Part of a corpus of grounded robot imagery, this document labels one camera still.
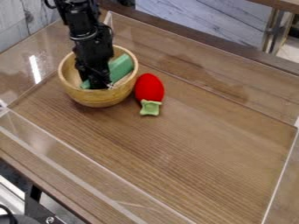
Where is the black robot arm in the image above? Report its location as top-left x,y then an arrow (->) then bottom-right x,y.
43,0 -> 115,89

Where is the clear acrylic corner bracket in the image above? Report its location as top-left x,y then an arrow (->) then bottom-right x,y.
103,11 -> 114,28

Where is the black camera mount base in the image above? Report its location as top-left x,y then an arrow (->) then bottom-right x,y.
0,183 -> 67,224

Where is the metal table leg background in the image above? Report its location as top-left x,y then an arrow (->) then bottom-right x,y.
262,9 -> 295,55

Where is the red plush strawberry toy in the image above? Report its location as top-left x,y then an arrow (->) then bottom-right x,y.
135,73 -> 164,116

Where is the green block stick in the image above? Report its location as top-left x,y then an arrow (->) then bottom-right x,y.
79,52 -> 136,90

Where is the brown wooden bowl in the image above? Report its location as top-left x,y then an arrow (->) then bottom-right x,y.
57,45 -> 139,108

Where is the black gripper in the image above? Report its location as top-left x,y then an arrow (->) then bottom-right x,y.
71,24 -> 114,89

